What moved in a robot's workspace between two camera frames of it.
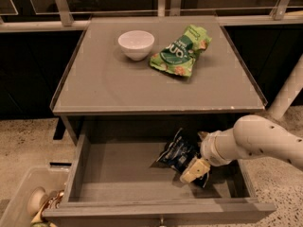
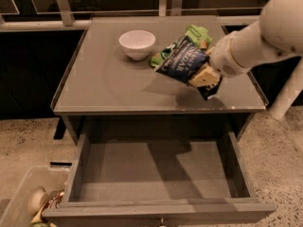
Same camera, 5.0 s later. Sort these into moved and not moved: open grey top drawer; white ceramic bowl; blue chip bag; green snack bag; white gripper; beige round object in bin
Moved: white gripper; blue chip bag
Not moved: green snack bag; open grey top drawer; beige round object in bin; white ceramic bowl
